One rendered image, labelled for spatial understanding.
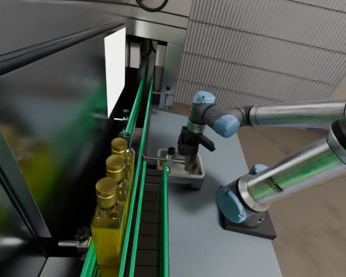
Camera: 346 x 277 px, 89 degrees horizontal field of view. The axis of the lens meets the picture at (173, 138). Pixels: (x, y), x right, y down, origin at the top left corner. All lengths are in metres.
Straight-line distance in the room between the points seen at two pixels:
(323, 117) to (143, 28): 1.11
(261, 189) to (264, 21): 2.99
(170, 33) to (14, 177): 1.18
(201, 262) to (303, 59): 3.37
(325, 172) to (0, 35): 0.57
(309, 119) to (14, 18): 0.63
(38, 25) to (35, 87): 0.10
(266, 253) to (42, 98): 0.84
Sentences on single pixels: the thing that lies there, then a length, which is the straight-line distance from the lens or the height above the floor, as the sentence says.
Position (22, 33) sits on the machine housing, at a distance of 0.35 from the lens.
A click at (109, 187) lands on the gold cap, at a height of 1.16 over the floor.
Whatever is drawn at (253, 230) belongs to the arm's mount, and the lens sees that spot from 0.84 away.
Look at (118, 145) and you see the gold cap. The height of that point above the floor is 1.16.
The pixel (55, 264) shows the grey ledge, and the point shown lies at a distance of 0.59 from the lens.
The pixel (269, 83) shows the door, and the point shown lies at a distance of 3.60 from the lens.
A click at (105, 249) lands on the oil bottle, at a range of 0.48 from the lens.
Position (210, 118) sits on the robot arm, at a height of 1.15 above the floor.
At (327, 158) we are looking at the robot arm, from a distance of 0.46.
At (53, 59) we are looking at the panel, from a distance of 0.40.
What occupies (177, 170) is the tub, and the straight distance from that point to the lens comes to 0.91.
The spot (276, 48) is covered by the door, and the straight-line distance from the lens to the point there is 3.47.
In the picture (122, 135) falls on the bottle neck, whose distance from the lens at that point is 0.48.
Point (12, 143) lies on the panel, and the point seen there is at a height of 1.24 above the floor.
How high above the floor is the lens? 1.42
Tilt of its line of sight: 35 degrees down
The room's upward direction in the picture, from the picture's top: 12 degrees clockwise
